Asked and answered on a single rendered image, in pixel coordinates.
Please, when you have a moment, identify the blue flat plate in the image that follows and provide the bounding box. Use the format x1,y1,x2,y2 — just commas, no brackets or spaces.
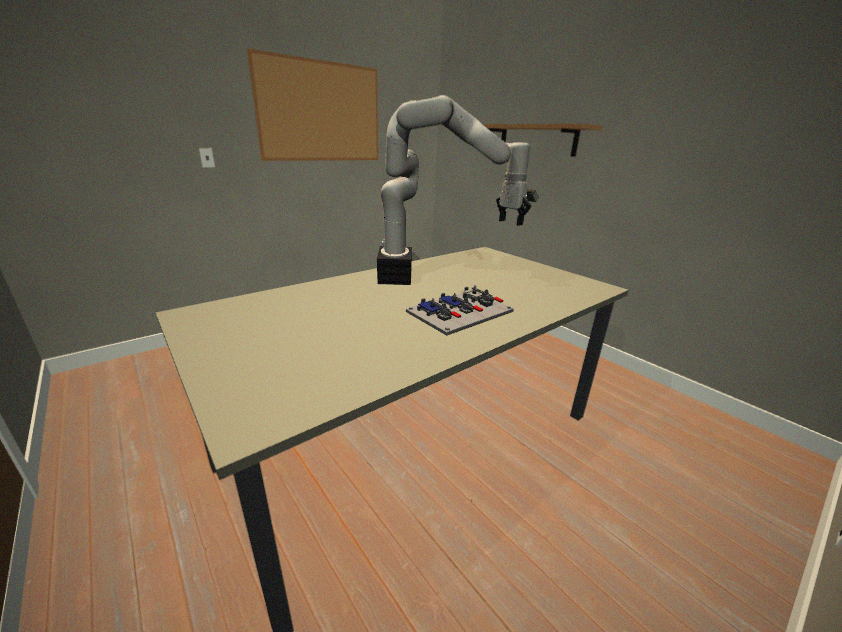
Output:
418,301,440,315
439,295,462,308

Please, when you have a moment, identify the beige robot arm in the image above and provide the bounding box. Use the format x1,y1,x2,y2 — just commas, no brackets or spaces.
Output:
381,95,530,258

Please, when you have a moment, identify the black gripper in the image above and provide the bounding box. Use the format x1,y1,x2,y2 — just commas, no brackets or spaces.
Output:
496,180,531,226

